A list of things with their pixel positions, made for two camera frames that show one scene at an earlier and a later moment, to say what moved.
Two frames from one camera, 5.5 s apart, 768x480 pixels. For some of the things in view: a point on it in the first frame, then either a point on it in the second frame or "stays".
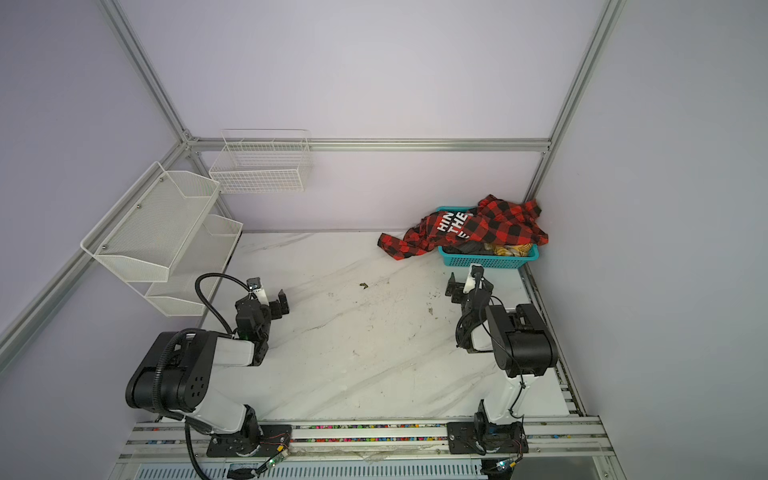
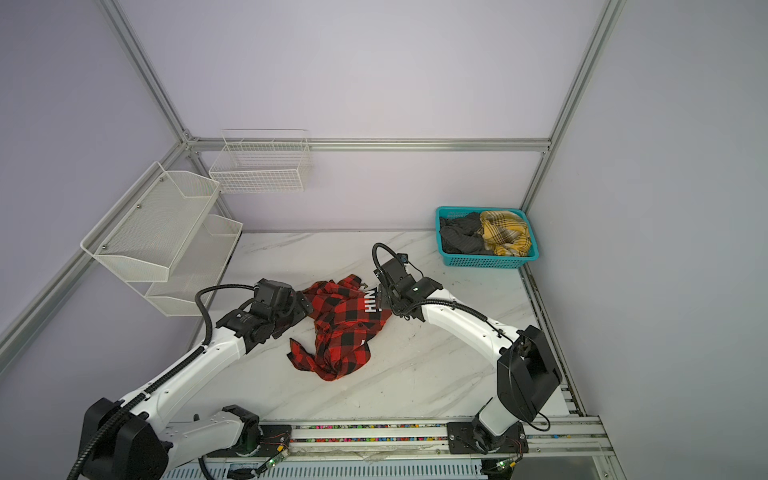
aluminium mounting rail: x=550 y=442 stays
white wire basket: x=254 y=161 stays
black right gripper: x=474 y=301 to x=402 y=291
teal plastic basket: x=488 y=261 stays
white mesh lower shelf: x=198 y=270 stays
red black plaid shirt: x=492 y=220 to x=347 y=315
